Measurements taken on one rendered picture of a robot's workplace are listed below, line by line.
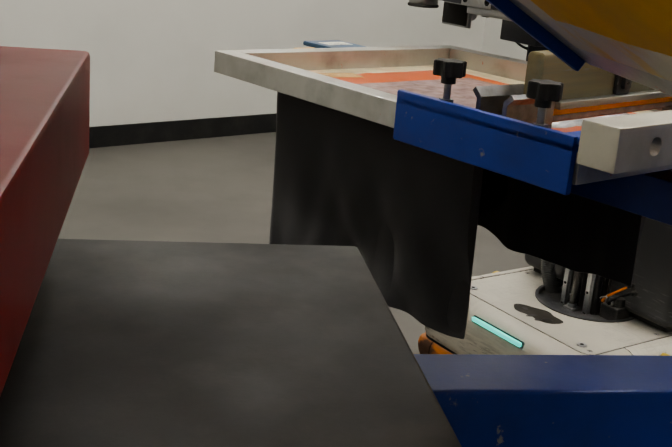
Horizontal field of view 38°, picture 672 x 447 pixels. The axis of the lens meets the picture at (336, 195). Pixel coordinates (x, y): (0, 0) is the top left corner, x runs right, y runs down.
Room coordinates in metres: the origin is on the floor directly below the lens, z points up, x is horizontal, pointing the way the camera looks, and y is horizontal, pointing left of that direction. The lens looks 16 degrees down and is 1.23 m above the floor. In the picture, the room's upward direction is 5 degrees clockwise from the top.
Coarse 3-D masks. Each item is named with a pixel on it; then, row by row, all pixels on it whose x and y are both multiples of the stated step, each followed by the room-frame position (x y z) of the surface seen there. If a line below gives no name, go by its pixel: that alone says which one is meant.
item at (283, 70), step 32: (224, 64) 1.67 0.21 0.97; (256, 64) 1.59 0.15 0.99; (288, 64) 1.75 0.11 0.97; (320, 64) 1.80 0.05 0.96; (352, 64) 1.85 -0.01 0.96; (384, 64) 1.90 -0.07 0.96; (416, 64) 1.96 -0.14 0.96; (480, 64) 1.95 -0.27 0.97; (512, 64) 1.88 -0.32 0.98; (320, 96) 1.46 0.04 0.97; (352, 96) 1.40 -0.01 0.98; (384, 96) 1.37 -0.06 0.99; (576, 160) 1.09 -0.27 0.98
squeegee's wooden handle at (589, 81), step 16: (528, 64) 1.31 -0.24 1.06; (544, 64) 1.29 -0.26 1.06; (560, 64) 1.31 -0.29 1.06; (528, 80) 1.31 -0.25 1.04; (560, 80) 1.32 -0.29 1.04; (576, 80) 1.34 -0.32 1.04; (592, 80) 1.36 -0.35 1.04; (608, 80) 1.39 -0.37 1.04; (576, 96) 1.34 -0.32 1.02; (592, 96) 1.37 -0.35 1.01
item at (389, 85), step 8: (344, 80) 1.70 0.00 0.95; (352, 80) 1.70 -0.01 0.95; (360, 80) 1.71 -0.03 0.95; (368, 80) 1.72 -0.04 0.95; (376, 80) 1.73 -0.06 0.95; (384, 80) 1.73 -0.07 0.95; (392, 80) 1.74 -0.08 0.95; (400, 80) 1.75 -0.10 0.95; (376, 88) 1.64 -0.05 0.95; (384, 88) 1.65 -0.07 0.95; (392, 88) 1.65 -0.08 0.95; (400, 88) 1.66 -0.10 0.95; (408, 88) 1.67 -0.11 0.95; (416, 88) 1.67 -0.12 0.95; (424, 88) 1.68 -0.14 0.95; (432, 96) 1.60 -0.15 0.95; (440, 96) 1.61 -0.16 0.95; (456, 96) 1.62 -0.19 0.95; (464, 104) 1.55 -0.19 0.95; (472, 104) 1.56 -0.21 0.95; (552, 128) 1.41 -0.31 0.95; (560, 128) 1.42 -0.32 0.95; (568, 128) 1.42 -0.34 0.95; (576, 128) 1.43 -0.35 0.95
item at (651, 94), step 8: (600, 96) 1.37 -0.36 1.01; (608, 96) 1.38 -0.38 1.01; (616, 96) 1.38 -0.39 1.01; (624, 96) 1.39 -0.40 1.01; (632, 96) 1.41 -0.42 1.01; (640, 96) 1.42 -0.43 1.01; (648, 96) 1.43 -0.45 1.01; (656, 96) 1.45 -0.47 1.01; (664, 96) 1.46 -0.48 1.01; (560, 104) 1.30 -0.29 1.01; (568, 104) 1.31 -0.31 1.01; (576, 104) 1.32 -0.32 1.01; (584, 104) 1.33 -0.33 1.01; (592, 104) 1.35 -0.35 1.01; (600, 104) 1.36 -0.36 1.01
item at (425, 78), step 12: (384, 72) 1.83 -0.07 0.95; (396, 72) 1.84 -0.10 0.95; (408, 72) 1.86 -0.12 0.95; (420, 72) 1.87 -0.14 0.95; (432, 72) 1.88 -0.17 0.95; (420, 84) 1.72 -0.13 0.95; (432, 84) 1.73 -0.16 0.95; (456, 84) 1.76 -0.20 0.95; (468, 84) 1.77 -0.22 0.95; (480, 84) 1.78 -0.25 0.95; (492, 84) 1.79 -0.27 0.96; (504, 84) 1.81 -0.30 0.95; (468, 96) 1.64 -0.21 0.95
